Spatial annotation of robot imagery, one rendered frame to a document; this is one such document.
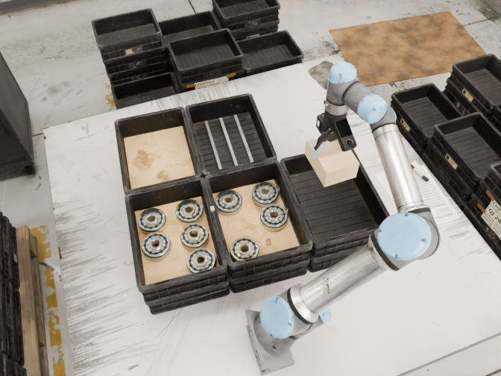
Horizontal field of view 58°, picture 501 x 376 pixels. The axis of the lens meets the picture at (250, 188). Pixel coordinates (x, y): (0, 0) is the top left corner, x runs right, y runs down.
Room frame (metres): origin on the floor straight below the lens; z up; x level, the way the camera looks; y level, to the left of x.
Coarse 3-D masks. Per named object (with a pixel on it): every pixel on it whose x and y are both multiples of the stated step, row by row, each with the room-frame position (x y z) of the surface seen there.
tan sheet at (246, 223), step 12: (216, 192) 1.07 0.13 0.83; (240, 192) 1.06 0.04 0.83; (252, 204) 1.00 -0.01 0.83; (228, 216) 0.95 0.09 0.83; (240, 216) 0.95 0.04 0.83; (252, 216) 0.95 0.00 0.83; (288, 216) 0.94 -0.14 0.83; (228, 228) 0.90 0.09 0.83; (240, 228) 0.90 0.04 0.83; (252, 228) 0.90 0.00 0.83; (264, 228) 0.89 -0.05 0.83; (288, 228) 0.89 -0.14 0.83; (228, 240) 0.85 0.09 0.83; (264, 240) 0.84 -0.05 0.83; (276, 240) 0.84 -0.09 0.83; (288, 240) 0.84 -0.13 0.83; (264, 252) 0.79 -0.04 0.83
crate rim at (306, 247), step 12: (240, 168) 1.11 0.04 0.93; (252, 168) 1.11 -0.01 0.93; (204, 180) 1.05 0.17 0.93; (288, 192) 0.99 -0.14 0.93; (216, 216) 0.89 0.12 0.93; (300, 216) 0.88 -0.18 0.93; (228, 252) 0.74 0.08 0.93; (276, 252) 0.74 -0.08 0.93; (288, 252) 0.74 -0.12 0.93; (300, 252) 0.75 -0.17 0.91; (228, 264) 0.70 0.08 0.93; (240, 264) 0.70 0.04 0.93; (252, 264) 0.71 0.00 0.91
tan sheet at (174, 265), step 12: (168, 204) 1.01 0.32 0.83; (168, 216) 0.96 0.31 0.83; (204, 216) 0.95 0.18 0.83; (168, 228) 0.91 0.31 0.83; (180, 228) 0.90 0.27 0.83; (180, 252) 0.80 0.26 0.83; (144, 264) 0.76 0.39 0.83; (156, 264) 0.76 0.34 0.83; (168, 264) 0.76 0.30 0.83; (180, 264) 0.75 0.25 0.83; (216, 264) 0.75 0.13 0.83; (156, 276) 0.71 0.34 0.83; (168, 276) 0.71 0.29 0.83
